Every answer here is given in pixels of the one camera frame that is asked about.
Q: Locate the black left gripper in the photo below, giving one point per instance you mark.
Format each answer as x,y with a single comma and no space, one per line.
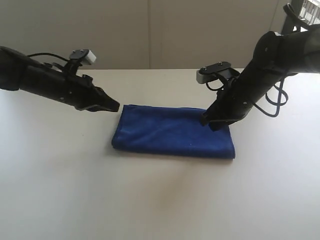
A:
83,95

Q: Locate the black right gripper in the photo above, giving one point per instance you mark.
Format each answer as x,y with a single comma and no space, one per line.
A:
233,101

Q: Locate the blue towel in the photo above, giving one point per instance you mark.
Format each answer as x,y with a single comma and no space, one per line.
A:
175,131

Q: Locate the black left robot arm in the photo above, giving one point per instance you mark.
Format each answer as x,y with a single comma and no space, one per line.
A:
54,81

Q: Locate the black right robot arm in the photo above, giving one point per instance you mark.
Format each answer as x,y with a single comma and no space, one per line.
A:
260,84

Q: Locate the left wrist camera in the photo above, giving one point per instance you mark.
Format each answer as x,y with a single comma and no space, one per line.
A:
83,56

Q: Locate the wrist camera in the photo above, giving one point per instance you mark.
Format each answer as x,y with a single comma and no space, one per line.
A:
83,56
210,73

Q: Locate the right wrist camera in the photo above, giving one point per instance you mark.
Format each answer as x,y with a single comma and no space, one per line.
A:
210,73

